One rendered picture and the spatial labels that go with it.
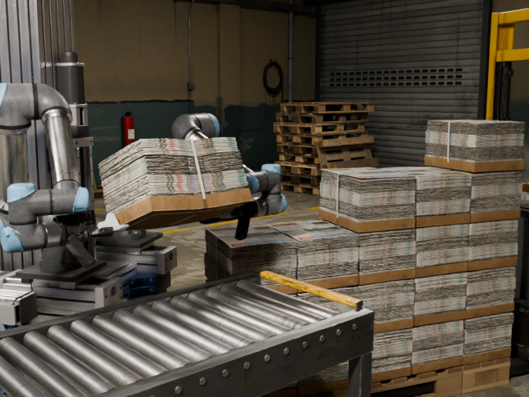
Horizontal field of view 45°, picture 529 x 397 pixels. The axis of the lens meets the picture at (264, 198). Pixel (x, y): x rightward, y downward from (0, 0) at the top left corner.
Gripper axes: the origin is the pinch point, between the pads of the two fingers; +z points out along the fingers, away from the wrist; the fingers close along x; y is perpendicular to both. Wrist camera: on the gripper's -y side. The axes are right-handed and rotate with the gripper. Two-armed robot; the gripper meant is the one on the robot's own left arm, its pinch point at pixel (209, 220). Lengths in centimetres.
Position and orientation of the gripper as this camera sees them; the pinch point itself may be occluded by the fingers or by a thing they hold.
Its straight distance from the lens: 225.4
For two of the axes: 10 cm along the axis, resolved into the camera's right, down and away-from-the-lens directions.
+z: -7.5, 1.0, -6.6
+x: 6.2, -2.4, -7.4
